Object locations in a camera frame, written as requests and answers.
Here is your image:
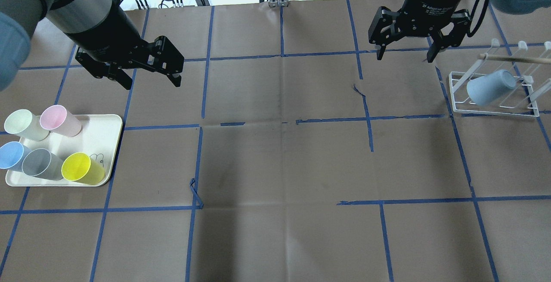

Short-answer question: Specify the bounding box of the grey plastic cup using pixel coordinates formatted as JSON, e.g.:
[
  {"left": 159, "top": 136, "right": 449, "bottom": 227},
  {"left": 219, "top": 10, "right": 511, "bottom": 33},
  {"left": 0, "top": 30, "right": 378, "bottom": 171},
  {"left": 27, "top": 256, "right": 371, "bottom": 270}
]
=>
[{"left": 22, "top": 148, "right": 63, "bottom": 181}]

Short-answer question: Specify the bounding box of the yellow plastic cup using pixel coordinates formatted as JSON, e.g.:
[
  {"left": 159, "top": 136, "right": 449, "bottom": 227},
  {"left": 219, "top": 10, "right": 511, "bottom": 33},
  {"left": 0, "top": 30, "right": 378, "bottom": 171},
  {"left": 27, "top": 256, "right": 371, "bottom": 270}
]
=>
[{"left": 61, "top": 152, "right": 105, "bottom": 185}]

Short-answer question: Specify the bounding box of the light blue plastic cup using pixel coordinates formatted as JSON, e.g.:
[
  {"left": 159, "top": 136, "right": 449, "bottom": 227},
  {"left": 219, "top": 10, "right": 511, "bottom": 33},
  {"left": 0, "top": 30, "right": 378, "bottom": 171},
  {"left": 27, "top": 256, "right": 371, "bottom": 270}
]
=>
[{"left": 0, "top": 141, "right": 31, "bottom": 173}]

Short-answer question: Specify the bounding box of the pale green plastic cup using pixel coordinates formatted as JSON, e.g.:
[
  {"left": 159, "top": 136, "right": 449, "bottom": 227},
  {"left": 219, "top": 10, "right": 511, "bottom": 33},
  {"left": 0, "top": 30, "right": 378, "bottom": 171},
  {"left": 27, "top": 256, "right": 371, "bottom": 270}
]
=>
[{"left": 4, "top": 109, "right": 50, "bottom": 142}]

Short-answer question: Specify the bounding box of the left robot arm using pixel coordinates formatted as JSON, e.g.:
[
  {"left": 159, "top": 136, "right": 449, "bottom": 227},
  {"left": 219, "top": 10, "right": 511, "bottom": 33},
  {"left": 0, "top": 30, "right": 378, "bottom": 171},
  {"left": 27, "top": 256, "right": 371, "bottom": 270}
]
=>
[{"left": 0, "top": 0, "right": 185, "bottom": 90}]

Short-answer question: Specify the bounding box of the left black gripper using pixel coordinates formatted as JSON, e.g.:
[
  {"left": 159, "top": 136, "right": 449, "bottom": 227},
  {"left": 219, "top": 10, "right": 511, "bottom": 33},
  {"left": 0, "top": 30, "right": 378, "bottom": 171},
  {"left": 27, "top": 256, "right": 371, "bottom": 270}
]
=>
[{"left": 66, "top": 2, "right": 185, "bottom": 90}]

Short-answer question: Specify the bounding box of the cream plastic tray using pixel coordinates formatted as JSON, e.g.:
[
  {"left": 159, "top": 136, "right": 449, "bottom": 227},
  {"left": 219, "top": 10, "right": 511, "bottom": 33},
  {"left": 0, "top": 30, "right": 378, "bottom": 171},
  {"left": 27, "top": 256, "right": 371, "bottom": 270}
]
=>
[{"left": 5, "top": 115, "right": 123, "bottom": 187}]

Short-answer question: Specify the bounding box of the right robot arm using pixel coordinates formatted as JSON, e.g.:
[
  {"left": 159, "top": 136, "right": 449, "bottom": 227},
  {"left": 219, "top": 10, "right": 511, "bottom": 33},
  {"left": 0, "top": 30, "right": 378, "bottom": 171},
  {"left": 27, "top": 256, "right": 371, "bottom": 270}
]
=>
[{"left": 368, "top": 0, "right": 551, "bottom": 62}]

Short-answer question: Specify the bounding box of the white wire cup rack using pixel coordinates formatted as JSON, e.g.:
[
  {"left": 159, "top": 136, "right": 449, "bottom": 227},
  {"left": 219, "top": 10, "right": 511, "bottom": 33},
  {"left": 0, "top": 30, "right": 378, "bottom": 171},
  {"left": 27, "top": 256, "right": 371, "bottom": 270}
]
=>
[{"left": 448, "top": 39, "right": 550, "bottom": 117}]

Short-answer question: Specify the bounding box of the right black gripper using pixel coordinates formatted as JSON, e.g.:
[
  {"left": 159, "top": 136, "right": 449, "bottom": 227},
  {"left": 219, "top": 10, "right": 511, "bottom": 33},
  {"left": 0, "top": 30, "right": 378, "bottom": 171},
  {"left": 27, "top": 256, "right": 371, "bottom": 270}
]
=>
[{"left": 368, "top": 0, "right": 472, "bottom": 63}]

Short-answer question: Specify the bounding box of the pink plastic cup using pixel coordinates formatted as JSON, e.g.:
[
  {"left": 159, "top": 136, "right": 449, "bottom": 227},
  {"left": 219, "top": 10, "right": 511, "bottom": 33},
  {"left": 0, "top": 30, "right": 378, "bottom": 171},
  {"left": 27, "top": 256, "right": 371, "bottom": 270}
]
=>
[{"left": 39, "top": 104, "right": 83, "bottom": 137}]

